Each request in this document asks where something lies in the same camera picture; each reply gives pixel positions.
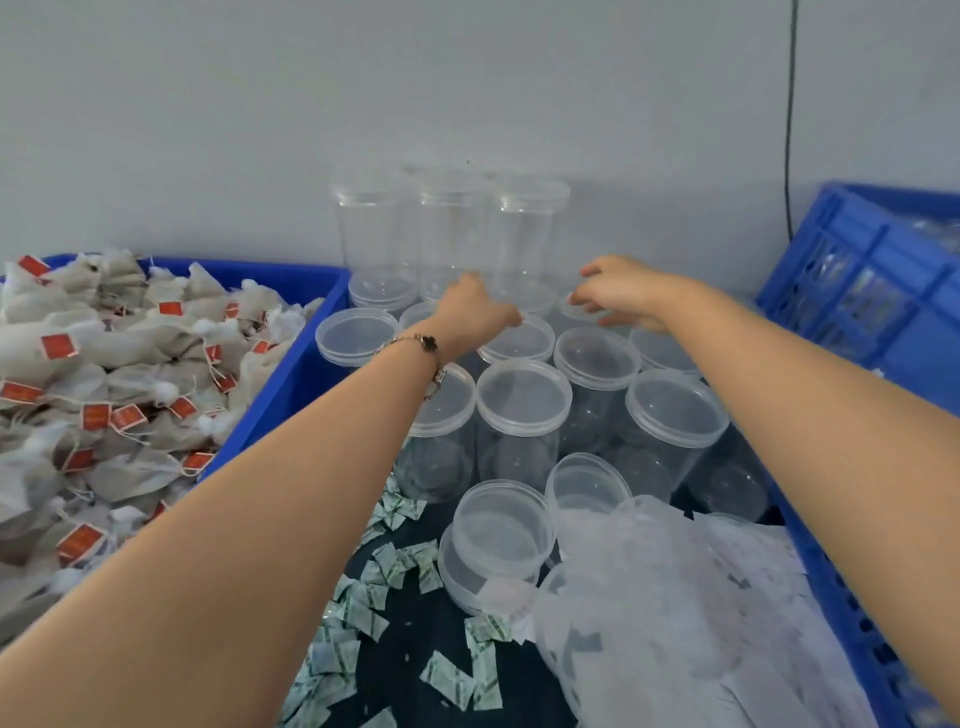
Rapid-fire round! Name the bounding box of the person's right hand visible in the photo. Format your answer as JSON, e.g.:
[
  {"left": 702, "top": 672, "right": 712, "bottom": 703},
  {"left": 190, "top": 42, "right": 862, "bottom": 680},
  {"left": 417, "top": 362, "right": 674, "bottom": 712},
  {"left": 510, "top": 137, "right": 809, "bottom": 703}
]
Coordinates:
[{"left": 570, "top": 255, "right": 695, "bottom": 335}]

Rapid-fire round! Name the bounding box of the person's left hand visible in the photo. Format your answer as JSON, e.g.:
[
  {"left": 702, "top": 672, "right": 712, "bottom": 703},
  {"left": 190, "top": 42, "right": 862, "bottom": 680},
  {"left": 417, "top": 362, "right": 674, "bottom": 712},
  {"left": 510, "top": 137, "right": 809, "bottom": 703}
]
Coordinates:
[{"left": 412, "top": 274, "right": 524, "bottom": 365}]

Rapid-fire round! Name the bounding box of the group of lidded jars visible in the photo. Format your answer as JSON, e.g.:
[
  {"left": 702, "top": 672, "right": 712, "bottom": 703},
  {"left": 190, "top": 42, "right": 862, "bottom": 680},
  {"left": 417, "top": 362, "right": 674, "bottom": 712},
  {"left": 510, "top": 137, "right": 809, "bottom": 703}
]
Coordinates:
[{"left": 315, "top": 165, "right": 777, "bottom": 522}]

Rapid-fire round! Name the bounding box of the blue slatted crate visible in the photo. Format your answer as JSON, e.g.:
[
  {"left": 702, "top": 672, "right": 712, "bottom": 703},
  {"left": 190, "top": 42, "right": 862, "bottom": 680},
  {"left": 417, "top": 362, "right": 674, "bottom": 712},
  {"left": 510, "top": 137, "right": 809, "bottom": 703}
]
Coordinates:
[{"left": 757, "top": 183, "right": 960, "bottom": 728}]

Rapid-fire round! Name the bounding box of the pile of green desiccant packets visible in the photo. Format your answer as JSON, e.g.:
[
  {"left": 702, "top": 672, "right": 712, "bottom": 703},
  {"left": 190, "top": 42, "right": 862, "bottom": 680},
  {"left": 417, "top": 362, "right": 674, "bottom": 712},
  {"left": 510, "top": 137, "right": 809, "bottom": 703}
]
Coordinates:
[{"left": 277, "top": 477, "right": 519, "bottom": 728}]

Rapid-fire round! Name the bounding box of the pile of tea bags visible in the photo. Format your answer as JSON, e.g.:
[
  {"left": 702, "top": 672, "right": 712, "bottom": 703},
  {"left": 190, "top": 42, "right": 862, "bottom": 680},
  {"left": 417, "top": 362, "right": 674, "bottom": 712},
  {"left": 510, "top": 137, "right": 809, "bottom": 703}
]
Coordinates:
[{"left": 0, "top": 250, "right": 324, "bottom": 650}]

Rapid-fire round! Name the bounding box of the pile of white label papers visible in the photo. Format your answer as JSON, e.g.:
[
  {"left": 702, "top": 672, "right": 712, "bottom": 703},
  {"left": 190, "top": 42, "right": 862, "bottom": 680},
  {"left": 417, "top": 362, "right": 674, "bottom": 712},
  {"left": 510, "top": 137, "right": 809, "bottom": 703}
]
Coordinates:
[{"left": 480, "top": 495, "right": 882, "bottom": 728}]

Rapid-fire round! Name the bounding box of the person's left forearm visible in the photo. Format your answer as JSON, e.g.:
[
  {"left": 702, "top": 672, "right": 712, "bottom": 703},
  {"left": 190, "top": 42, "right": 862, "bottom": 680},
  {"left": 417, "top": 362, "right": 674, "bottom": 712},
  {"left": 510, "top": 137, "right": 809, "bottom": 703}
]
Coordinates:
[{"left": 0, "top": 337, "right": 440, "bottom": 728}]

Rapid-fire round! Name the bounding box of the person's right forearm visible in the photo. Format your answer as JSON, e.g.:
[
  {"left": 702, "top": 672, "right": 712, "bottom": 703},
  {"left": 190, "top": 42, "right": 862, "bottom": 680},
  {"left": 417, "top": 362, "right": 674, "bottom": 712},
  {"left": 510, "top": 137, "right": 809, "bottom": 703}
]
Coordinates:
[{"left": 660, "top": 277, "right": 960, "bottom": 717}]

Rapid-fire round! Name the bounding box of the blue plastic tray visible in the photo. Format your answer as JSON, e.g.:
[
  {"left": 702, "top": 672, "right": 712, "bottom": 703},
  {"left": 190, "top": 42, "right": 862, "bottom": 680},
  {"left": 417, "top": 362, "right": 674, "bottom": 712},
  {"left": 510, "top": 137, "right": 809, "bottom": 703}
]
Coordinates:
[{"left": 42, "top": 255, "right": 356, "bottom": 485}]

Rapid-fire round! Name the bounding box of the thin beaded bracelet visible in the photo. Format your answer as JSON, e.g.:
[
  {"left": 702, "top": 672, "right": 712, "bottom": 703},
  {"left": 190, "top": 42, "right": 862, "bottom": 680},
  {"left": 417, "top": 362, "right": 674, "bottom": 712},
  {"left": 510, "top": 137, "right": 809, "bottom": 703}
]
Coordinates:
[{"left": 378, "top": 333, "right": 449, "bottom": 401}]

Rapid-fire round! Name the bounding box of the black cable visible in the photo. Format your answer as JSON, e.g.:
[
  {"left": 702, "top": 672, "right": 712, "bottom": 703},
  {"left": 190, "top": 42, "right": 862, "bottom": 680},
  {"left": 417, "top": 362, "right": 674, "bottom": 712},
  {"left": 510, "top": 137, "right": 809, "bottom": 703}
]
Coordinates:
[{"left": 781, "top": 0, "right": 801, "bottom": 242}]

